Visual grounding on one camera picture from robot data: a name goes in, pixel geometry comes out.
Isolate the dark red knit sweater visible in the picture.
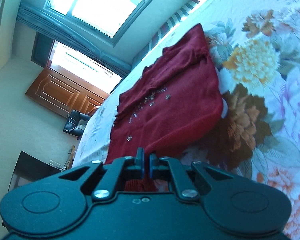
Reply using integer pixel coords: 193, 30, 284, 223
103, 23, 224, 193

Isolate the black leather chair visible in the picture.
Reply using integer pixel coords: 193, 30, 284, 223
63, 106, 99, 140

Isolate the black television screen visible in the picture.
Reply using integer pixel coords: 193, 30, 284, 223
8, 151, 61, 192

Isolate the brown wooden door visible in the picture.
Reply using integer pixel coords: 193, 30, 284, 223
26, 67, 109, 118

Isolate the striped mattress sheet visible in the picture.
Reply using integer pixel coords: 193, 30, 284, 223
132, 0, 199, 68

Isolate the white floral bed sheet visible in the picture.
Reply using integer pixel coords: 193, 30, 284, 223
74, 0, 300, 239

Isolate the blue curtain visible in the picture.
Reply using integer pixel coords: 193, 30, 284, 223
17, 3, 132, 77

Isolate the window with frame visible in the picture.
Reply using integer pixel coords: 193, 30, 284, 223
45, 0, 153, 47

